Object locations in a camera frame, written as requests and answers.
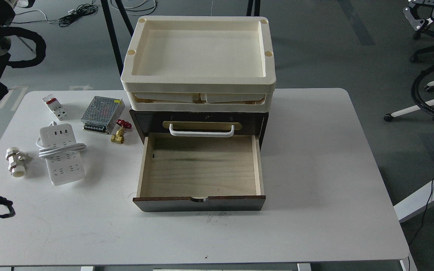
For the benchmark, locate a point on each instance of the white power strip with cable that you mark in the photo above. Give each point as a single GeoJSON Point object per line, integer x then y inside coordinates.
{"type": "Point", "coordinates": [58, 146]}

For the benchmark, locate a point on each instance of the open dark wooden drawer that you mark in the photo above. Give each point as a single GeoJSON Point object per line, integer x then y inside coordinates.
{"type": "Point", "coordinates": [192, 174]}

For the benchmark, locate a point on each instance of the cream plastic top tray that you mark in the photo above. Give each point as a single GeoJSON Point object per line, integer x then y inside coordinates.
{"type": "Point", "coordinates": [218, 55]}

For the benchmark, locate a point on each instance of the metal mesh power supply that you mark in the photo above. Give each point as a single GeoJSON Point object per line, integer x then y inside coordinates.
{"type": "Point", "coordinates": [102, 114]}

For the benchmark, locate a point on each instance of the white red circuit breaker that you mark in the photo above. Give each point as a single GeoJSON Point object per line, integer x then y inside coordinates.
{"type": "Point", "coordinates": [55, 107]}

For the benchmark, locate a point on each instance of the white plastic pipe valve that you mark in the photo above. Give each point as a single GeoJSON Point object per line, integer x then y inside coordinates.
{"type": "Point", "coordinates": [16, 159]}

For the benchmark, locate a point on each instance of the white drawer handle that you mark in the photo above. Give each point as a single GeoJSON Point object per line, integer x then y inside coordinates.
{"type": "Point", "coordinates": [201, 134]}

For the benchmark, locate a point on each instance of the brass valve red handle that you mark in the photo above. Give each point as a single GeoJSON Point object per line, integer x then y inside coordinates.
{"type": "Point", "coordinates": [118, 137]}

